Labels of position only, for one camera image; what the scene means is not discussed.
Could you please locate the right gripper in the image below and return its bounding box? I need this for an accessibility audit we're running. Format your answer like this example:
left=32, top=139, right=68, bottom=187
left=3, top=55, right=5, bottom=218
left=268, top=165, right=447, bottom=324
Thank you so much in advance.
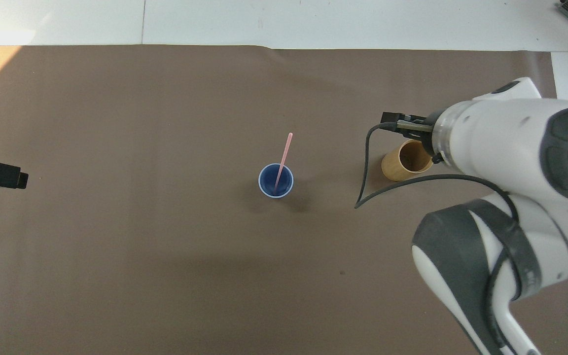
left=395, top=111, right=445, bottom=164

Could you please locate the brown wooden cup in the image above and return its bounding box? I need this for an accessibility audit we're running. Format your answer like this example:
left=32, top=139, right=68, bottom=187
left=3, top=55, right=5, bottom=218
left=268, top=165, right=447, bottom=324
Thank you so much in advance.
left=381, top=139, right=434, bottom=182

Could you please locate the pink chopstick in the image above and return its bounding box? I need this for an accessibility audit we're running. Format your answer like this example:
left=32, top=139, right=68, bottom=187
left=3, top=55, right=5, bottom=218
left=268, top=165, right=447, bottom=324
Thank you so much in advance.
left=273, top=132, right=294, bottom=194

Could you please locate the blue plastic cup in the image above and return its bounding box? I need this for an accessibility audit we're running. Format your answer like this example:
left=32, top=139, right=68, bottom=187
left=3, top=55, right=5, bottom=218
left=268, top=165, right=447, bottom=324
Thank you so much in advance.
left=258, top=163, right=295, bottom=199

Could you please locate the black cable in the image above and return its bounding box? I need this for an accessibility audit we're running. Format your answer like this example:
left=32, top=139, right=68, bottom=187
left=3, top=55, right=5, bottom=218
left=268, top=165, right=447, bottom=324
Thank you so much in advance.
left=354, top=121, right=520, bottom=223

